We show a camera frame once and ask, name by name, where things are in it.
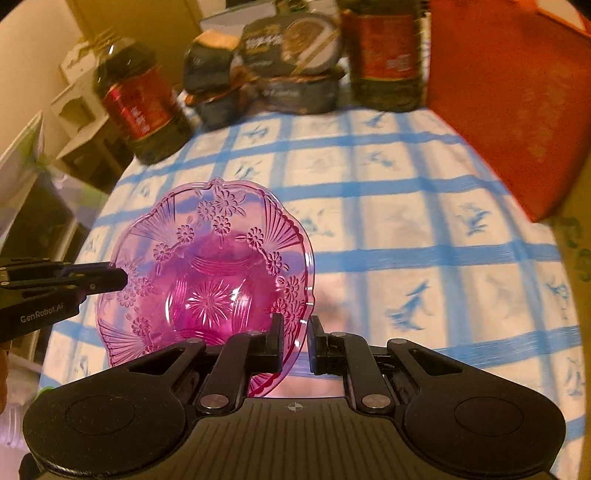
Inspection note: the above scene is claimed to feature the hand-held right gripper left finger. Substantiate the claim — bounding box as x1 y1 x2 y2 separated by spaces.
116 314 284 417

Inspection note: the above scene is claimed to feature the clear plastic bag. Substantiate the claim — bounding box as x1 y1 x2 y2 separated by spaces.
0 111 112 264

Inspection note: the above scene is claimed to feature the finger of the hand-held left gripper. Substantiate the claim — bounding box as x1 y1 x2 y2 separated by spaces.
0 269 129 297
0 260 114 280

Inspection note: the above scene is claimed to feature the small dark food cup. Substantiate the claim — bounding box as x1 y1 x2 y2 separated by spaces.
185 88 246 131

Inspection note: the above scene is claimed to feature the dark oil bottle red label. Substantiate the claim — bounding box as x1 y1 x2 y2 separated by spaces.
93 39 193 165
341 0 429 112

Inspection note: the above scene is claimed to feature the cardboard box with green print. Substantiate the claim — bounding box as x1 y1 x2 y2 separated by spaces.
549 175 591 301

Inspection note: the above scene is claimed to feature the blue checkered tablecloth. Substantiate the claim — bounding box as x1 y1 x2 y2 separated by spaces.
39 104 591 444

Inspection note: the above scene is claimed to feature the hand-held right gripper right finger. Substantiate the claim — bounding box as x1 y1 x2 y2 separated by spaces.
308 315 468 414

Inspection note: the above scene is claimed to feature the red box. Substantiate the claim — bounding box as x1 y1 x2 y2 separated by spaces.
424 0 591 223

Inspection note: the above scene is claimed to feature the dark packet with brown top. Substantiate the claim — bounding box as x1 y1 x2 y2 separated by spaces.
183 30 239 92

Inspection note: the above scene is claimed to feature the pink glass bowl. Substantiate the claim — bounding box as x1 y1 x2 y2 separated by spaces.
95 179 316 398

